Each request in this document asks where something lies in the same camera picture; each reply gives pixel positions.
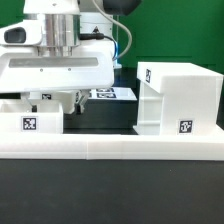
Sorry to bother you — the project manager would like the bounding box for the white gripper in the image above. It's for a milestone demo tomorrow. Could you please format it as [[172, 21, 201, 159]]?
[[0, 41, 114, 114]]

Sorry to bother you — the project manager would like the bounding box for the white drawer tray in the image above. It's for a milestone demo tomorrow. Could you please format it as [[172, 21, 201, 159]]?
[[30, 90, 79, 114], [0, 99, 63, 134]]

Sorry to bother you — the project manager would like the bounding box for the white drawer cabinet box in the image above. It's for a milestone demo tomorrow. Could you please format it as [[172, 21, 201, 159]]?
[[134, 62, 223, 136]]

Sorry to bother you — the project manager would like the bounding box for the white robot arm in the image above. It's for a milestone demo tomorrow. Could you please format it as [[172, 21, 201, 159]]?
[[0, 0, 142, 111]]

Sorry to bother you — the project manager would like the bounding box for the paper sheet with markers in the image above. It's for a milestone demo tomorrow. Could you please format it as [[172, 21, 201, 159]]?
[[89, 87, 137, 101]]

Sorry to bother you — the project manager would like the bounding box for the white U-shaped fence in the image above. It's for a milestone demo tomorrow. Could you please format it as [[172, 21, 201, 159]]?
[[0, 129, 224, 161]]

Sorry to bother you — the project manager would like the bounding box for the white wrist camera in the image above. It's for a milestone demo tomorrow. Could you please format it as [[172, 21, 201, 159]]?
[[0, 20, 42, 46]]

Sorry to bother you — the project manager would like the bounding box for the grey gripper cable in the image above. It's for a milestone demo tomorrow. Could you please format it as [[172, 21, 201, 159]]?
[[92, 0, 133, 62]]

